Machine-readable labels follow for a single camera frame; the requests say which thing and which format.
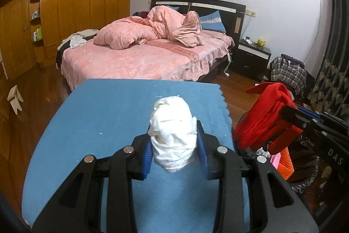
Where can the small wooden stool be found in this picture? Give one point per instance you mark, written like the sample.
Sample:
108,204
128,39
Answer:
15,99

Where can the dark red garment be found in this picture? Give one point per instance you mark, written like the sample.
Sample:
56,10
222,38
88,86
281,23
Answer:
140,15

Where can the plaid bag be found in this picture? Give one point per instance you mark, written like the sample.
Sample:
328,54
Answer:
289,76

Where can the orange foam net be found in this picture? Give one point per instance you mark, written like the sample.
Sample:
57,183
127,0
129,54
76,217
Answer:
285,164

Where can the wall power outlet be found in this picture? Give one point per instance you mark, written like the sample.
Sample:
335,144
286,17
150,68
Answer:
250,13

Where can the white tissue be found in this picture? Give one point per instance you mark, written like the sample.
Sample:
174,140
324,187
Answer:
171,129

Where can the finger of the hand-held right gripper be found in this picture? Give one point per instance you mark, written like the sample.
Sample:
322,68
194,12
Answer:
310,112
302,122

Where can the pink quilt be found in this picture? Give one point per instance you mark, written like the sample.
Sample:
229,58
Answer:
120,36

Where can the dark purple bag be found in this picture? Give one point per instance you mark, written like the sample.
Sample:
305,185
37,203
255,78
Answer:
293,60

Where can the wooden wardrobe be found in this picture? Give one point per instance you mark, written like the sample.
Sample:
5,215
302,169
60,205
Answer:
81,3

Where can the pile of clothes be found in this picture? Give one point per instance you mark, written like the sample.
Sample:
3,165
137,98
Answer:
76,40

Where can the yellow plush toy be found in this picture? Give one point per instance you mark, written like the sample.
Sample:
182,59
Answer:
260,42

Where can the red cloth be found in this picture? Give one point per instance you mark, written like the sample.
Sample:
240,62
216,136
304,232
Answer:
261,113

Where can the white remote control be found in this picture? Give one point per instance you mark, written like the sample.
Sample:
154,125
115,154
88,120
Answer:
247,40

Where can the bed with dark headboard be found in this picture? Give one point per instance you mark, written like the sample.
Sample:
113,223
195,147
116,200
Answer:
122,63

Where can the blue pillow with white band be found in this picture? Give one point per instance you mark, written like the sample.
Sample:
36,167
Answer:
215,21

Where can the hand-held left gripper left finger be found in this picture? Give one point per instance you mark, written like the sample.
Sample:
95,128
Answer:
147,162

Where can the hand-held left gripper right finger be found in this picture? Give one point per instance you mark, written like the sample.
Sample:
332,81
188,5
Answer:
203,156

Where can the pink wrapper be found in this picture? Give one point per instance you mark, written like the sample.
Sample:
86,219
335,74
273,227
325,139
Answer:
274,162

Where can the white power strip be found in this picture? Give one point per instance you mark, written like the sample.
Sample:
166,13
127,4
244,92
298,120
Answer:
229,57

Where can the black bag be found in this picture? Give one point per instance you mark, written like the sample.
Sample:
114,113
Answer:
308,83

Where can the dark nightstand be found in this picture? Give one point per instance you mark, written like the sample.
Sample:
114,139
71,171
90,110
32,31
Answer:
250,63

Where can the plain blue pillow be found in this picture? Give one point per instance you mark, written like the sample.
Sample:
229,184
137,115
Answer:
173,7

